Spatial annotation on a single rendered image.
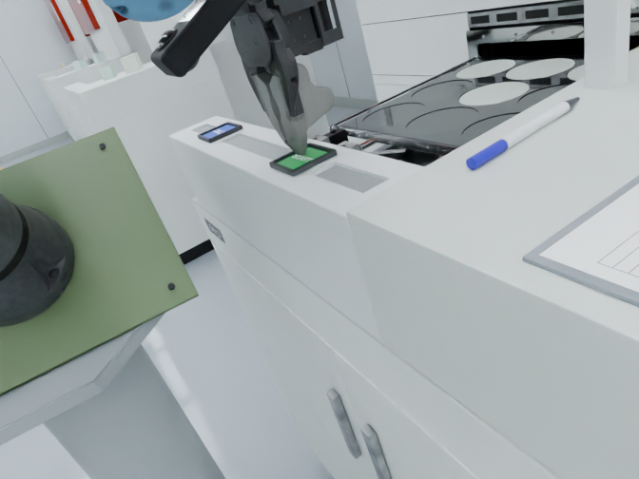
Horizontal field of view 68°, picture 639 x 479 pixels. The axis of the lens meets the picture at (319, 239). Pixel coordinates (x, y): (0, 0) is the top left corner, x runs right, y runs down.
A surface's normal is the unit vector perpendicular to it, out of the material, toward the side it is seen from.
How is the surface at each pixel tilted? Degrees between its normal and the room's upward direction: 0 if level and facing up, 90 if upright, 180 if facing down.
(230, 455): 0
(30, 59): 90
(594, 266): 0
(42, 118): 90
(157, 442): 90
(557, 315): 90
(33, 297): 115
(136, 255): 45
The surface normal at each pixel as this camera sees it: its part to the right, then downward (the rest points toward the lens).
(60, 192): 0.11, -0.36
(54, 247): 0.97, -0.19
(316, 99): 0.53, 0.33
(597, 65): -0.81, 0.47
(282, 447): -0.28, -0.83
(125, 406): 0.76, 0.12
